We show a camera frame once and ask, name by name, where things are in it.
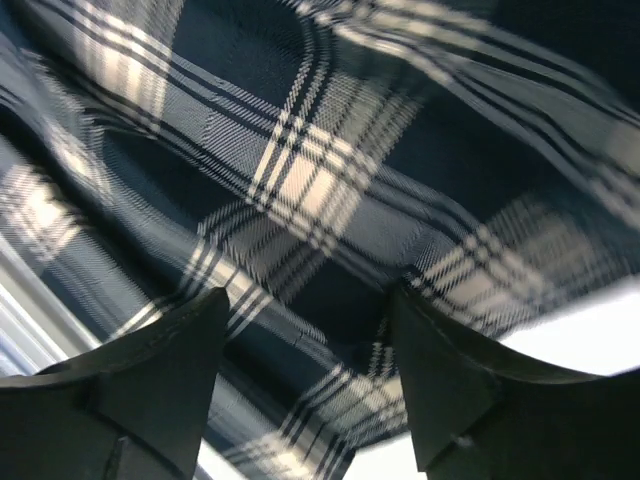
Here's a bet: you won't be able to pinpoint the navy plaid pleated skirt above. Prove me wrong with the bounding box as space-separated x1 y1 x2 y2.
1 1 639 479

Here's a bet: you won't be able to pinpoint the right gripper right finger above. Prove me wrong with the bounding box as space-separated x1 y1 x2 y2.
389 286 639 480

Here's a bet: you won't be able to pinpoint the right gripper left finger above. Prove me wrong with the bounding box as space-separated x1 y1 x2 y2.
1 288 229 479

